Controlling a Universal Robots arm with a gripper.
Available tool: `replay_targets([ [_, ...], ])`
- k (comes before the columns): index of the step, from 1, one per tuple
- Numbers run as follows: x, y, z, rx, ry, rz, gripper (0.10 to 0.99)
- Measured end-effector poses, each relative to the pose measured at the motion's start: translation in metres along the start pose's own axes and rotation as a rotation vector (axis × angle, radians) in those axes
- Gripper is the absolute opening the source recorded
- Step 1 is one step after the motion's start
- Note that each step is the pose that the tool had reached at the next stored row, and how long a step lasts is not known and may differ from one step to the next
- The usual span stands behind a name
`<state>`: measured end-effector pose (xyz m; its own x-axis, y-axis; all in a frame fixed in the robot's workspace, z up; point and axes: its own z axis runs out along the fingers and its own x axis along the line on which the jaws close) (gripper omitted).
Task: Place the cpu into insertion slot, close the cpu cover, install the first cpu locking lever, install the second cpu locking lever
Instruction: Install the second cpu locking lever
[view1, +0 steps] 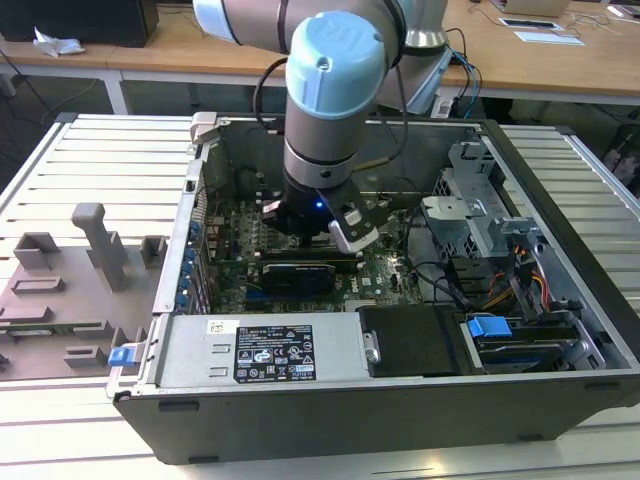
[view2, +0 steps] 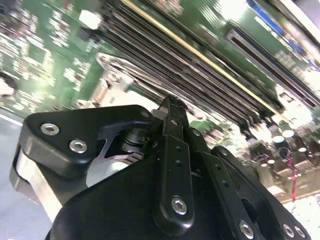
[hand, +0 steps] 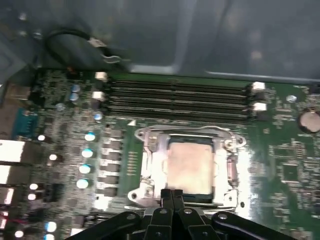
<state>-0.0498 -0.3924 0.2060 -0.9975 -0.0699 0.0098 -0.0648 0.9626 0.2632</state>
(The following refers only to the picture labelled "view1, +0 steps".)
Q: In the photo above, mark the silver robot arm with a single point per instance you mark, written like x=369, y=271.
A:
x=320, y=140

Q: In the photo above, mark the blue expansion slot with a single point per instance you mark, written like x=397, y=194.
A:
x=260, y=301

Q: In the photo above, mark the green motherboard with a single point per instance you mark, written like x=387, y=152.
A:
x=380, y=265

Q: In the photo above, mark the silver finned chipset heatsink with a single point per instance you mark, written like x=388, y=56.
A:
x=356, y=305

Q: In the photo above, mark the blue card retention clip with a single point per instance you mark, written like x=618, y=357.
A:
x=187, y=273
x=183, y=287
x=195, y=228
x=190, y=258
x=180, y=301

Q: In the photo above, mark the silver metal drive cage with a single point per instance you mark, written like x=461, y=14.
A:
x=450, y=210

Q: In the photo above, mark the black plastic shroud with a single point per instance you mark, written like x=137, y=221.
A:
x=410, y=340

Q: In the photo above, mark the silver power supply with label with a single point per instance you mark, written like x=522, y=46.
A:
x=190, y=350

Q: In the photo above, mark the white power adapter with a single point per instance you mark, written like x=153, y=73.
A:
x=442, y=107

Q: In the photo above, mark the pale blue teach pendant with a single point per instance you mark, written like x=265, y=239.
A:
x=430, y=80

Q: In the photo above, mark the wooden desk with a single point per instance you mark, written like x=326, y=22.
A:
x=50, y=62
x=175, y=55

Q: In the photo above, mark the hard disk in blue carrier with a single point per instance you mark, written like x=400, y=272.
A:
x=487, y=325

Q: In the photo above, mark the black and silver PC case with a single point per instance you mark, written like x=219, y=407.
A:
x=350, y=425

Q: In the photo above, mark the blue plastic latch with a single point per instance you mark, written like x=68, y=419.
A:
x=122, y=357

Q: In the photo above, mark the gray parts rack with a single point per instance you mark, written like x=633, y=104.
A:
x=50, y=310

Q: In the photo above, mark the green RAM stick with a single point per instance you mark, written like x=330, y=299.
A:
x=50, y=328

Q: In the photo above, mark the crumpled white paper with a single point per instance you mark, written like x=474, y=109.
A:
x=57, y=45

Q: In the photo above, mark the black box on desk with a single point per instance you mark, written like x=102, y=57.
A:
x=75, y=20

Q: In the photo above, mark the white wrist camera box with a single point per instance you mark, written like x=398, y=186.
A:
x=357, y=232

